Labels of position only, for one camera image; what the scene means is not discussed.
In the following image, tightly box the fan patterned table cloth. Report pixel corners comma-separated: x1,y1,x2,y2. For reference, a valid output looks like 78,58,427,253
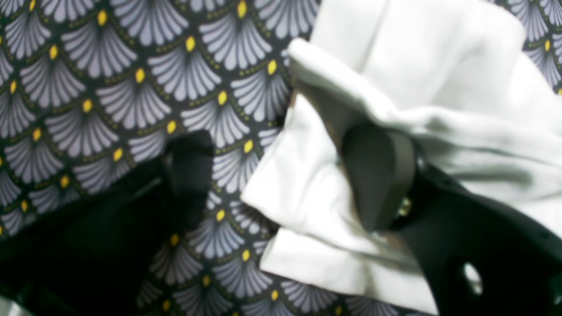
0,0,562,316

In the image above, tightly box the white T-shirt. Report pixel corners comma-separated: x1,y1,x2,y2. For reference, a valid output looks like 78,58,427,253
241,0,561,316

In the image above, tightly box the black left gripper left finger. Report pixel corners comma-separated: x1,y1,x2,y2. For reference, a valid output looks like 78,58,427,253
1,131,213,316

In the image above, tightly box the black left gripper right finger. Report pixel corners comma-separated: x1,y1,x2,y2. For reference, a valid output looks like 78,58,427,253
342,125,562,316

